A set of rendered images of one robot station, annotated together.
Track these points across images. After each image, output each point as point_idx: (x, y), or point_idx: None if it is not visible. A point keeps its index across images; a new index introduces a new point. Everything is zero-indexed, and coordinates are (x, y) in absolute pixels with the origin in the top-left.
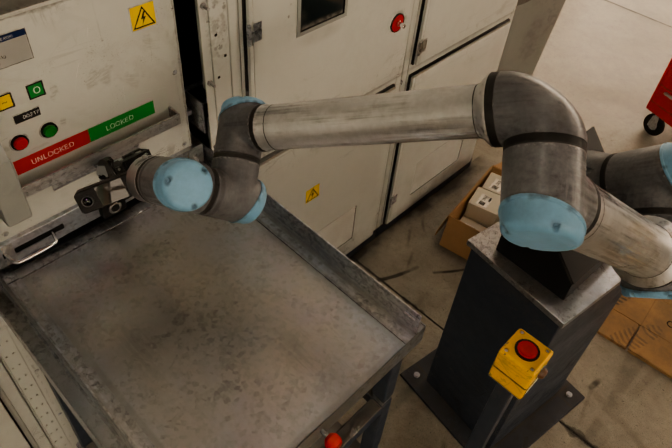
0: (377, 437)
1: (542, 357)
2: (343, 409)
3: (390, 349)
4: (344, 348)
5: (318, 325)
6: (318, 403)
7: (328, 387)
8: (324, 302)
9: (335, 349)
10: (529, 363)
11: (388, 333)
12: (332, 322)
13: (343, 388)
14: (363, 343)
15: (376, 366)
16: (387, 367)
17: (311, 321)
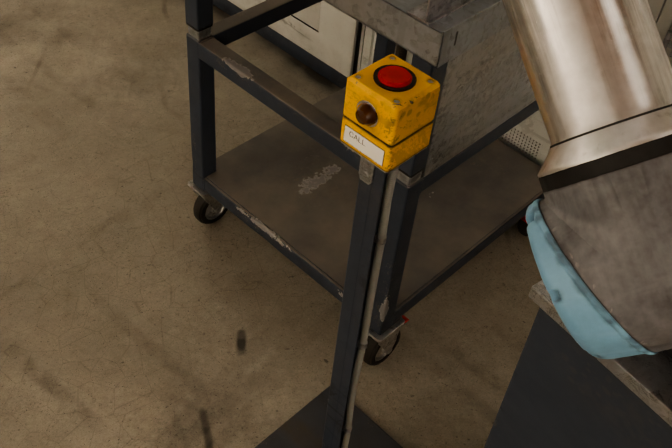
0: (383, 258)
1: (382, 92)
2: None
3: (397, 0)
4: None
5: None
6: None
7: None
8: None
9: None
10: (369, 76)
11: (423, 1)
12: None
13: None
14: None
15: None
16: (376, 13)
17: None
